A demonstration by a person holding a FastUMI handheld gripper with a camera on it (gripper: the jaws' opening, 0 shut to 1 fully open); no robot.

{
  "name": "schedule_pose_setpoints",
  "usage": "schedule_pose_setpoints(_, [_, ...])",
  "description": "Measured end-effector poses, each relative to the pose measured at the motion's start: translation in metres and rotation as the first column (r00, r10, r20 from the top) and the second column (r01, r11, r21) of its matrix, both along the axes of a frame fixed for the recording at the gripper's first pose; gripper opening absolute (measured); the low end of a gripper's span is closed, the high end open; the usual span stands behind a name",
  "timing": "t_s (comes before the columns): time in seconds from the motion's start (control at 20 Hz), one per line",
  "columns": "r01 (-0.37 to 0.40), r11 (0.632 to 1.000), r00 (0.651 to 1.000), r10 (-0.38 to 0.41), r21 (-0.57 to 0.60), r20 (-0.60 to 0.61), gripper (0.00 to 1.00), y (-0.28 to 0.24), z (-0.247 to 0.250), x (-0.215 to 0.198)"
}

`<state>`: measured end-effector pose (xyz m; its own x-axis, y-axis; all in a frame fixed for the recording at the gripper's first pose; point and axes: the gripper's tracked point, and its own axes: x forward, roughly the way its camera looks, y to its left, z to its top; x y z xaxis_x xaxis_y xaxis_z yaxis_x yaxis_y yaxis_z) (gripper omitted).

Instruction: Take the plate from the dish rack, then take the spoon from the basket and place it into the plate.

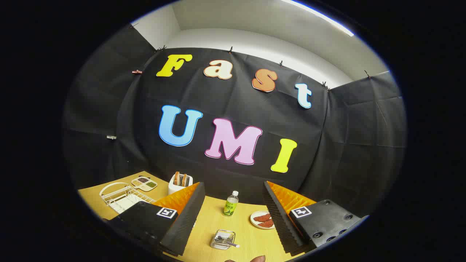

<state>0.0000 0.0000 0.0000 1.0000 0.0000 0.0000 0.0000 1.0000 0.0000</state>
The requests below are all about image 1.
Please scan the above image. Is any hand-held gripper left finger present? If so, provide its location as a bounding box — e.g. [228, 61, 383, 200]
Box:
[104, 182, 205, 257]

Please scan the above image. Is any white oval dish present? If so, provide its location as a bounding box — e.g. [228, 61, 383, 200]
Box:
[250, 210, 276, 230]

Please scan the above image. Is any metal wire basket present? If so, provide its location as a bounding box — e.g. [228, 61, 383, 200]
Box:
[210, 229, 236, 250]

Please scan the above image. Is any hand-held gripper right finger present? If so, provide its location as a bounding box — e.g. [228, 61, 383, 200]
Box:
[262, 181, 370, 255]

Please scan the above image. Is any white wire dish rack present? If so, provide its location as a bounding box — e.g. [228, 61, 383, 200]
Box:
[99, 182, 157, 214]

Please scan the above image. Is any black backdrop cloth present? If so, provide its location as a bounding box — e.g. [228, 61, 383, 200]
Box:
[62, 24, 407, 219]

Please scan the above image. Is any green label drink bottle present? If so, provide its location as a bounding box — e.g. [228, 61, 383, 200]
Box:
[222, 191, 239, 217]

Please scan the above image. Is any metal spoon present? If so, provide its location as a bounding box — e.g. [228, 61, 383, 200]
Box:
[215, 236, 241, 248]

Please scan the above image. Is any white toaster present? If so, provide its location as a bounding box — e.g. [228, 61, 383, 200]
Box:
[168, 173, 194, 195]

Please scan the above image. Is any white compartment snack tray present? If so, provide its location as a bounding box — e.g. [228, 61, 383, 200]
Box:
[131, 176, 158, 192]

